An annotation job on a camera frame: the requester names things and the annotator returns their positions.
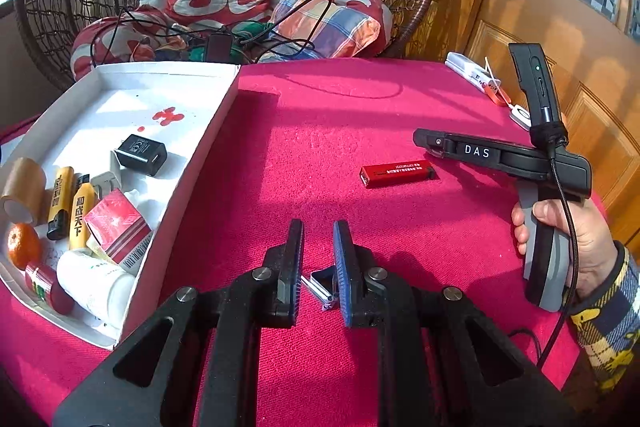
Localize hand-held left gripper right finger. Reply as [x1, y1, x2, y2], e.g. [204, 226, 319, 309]
[332, 220, 576, 427]

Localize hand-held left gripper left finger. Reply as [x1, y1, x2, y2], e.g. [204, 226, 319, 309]
[52, 219, 306, 427]

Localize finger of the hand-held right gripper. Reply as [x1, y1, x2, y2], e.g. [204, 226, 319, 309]
[413, 128, 543, 178]

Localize metal nail clipper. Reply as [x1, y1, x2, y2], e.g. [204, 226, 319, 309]
[301, 269, 341, 312]

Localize red lighter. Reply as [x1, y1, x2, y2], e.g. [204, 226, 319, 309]
[359, 161, 435, 189]

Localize white cardboard box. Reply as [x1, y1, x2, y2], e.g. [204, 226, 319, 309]
[0, 62, 242, 350]

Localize person's right forearm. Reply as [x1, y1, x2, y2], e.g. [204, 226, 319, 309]
[569, 241, 640, 393]

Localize person's right hand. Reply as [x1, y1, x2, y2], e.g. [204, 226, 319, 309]
[511, 196, 622, 303]

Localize small white square charger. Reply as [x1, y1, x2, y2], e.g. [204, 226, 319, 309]
[509, 104, 533, 131]

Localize wooden door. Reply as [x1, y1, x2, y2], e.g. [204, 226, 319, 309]
[435, 0, 640, 258]

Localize pink tablecloth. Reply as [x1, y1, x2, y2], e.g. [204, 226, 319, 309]
[0, 57, 616, 427]

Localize red cigarette pack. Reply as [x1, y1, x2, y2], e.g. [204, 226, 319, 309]
[84, 188, 155, 279]

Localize plaid cushion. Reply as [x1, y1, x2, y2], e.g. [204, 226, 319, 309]
[270, 0, 383, 58]

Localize white plastic bottle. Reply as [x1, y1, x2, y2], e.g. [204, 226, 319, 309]
[56, 251, 137, 330]

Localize black charger adapter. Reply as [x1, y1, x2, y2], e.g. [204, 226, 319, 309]
[112, 133, 168, 178]

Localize grey white plug adapter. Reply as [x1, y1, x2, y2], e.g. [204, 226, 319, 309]
[90, 170, 123, 200]

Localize yellow lighter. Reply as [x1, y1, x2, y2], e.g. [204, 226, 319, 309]
[46, 166, 76, 241]
[69, 183, 97, 252]

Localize small red cylinder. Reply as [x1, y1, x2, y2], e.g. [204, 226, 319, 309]
[25, 261, 76, 315]

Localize black power adapter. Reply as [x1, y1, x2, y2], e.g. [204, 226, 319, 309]
[205, 33, 233, 64]

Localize green cloth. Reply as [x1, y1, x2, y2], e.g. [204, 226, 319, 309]
[190, 22, 271, 62]

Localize tangerine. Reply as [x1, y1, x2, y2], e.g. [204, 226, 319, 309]
[7, 223, 43, 271]

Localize brown cardboard tape roll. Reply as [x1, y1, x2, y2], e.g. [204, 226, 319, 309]
[0, 157, 47, 225]

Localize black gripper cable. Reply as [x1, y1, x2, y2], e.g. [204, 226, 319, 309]
[507, 146, 582, 370]

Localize white power bank orange strap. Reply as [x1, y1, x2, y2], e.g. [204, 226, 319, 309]
[445, 52, 513, 108]

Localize black cables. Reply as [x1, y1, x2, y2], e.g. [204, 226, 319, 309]
[90, 0, 335, 68]

